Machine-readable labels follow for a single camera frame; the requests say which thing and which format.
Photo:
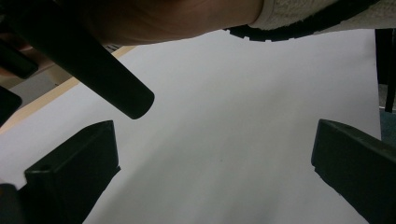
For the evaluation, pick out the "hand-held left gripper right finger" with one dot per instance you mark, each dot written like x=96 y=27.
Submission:
x=358 y=171

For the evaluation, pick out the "white board table cover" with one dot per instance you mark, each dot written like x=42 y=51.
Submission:
x=218 y=124

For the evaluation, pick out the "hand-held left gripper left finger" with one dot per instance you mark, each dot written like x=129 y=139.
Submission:
x=71 y=177

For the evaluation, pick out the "black metal stand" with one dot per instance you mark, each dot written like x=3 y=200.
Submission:
x=386 y=68

